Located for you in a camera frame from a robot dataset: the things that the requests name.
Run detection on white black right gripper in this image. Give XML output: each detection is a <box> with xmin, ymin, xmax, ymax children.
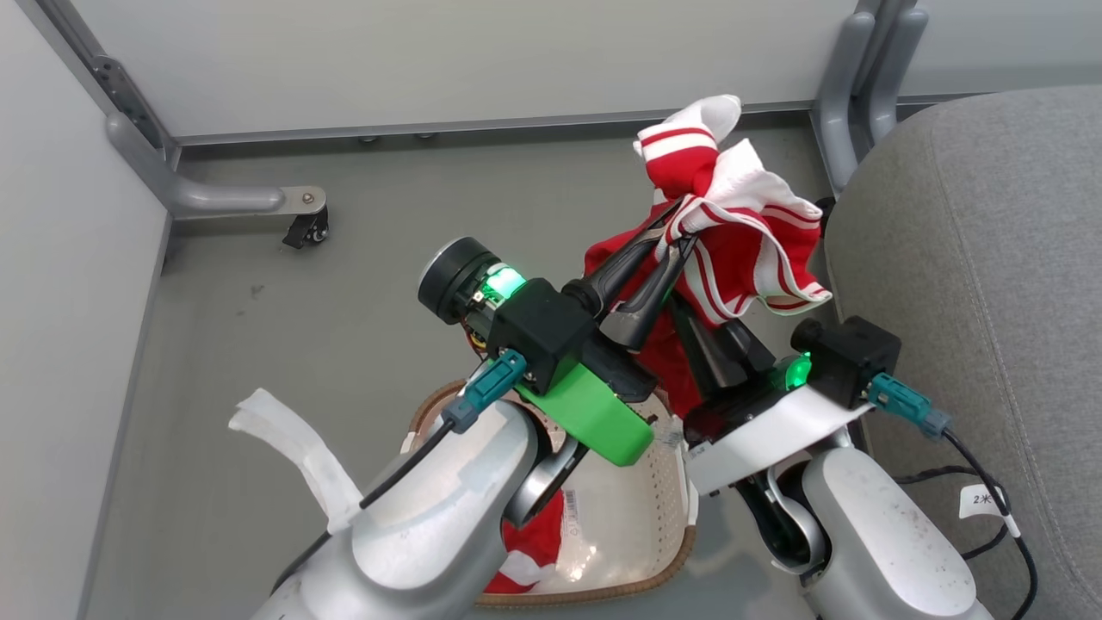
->
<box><xmin>672</xmin><ymin>295</ymin><xmax>875</xmax><ymax>497</ymax></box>

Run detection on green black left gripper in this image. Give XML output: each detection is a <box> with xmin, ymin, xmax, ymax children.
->
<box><xmin>515</xmin><ymin>202</ymin><xmax>700</xmax><ymax>468</ymax></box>

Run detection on red white striped shorts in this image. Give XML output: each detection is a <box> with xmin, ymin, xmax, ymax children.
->
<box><xmin>584</xmin><ymin>95</ymin><xmax>834</xmax><ymax>419</ymax></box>

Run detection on white basket with brown rim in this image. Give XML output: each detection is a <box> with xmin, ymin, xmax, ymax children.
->
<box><xmin>403</xmin><ymin>379</ymin><xmax>700</xmax><ymax>609</ymax></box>

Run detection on grey fabric sofa seat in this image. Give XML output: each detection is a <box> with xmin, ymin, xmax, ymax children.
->
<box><xmin>822</xmin><ymin>84</ymin><xmax>1102</xmax><ymax>620</ymax></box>

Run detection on red white garment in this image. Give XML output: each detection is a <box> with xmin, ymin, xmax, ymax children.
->
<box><xmin>485</xmin><ymin>489</ymin><xmax>567</xmax><ymax>596</ymax></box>

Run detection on black caster wheel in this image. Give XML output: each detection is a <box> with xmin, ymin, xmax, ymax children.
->
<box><xmin>282</xmin><ymin>209</ymin><xmax>331</xmax><ymax>251</ymax></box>

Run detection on white tape strip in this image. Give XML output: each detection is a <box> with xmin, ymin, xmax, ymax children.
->
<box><xmin>228</xmin><ymin>387</ymin><xmax>364</xmax><ymax>535</ymax></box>

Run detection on grey partition support leg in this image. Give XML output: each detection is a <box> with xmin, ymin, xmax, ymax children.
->
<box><xmin>105</xmin><ymin>112</ymin><xmax>329</xmax><ymax>221</ymax></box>

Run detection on teal right camera connector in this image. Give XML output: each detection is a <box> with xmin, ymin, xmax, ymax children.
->
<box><xmin>867</xmin><ymin>372</ymin><xmax>953</xmax><ymax>442</ymax></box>

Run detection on teal camera connector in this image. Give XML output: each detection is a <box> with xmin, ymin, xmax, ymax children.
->
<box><xmin>442</xmin><ymin>349</ymin><xmax>528</xmax><ymax>434</ymax></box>
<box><xmin>867</xmin><ymin>372</ymin><xmax>953</xmax><ymax>442</ymax></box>

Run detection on teal left camera connector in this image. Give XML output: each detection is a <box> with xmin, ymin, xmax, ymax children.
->
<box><xmin>442</xmin><ymin>349</ymin><xmax>528</xmax><ymax>434</ymax></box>

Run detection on grey partition bottom rail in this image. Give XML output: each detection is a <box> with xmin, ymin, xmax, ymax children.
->
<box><xmin>172</xmin><ymin>98</ymin><xmax>819</xmax><ymax>148</ymax></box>

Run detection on grey partition post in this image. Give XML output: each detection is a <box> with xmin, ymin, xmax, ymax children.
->
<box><xmin>866</xmin><ymin>3</ymin><xmax>931</xmax><ymax>146</ymax></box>
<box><xmin>814</xmin><ymin>10</ymin><xmax>877</xmax><ymax>195</ymax></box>

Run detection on white cable label tag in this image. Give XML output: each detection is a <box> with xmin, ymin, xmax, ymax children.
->
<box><xmin>959</xmin><ymin>483</ymin><xmax>1022</xmax><ymax>540</ymax></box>

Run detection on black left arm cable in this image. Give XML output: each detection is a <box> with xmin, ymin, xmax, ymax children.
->
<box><xmin>274</xmin><ymin>419</ymin><xmax>455</xmax><ymax>595</ymax></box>

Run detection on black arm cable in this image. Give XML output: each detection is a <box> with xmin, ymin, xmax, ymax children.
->
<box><xmin>895</xmin><ymin>429</ymin><xmax>1039</xmax><ymax>620</ymax></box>
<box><xmin>274</xmin><ymin>419</ymin><xmax>455</xmax><ymax>595</ymax></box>

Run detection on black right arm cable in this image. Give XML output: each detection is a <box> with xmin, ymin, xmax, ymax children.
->
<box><xmin>895</xmin><ymin>429</ymin><xmax>1039</xmax><ymax>620</ymax></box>

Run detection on grey hinged partition frame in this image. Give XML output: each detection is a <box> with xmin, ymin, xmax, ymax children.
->
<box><xmin>34</xmin><ymin>0</ymin><xmax>178</xmax><ymax>166</ymax></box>

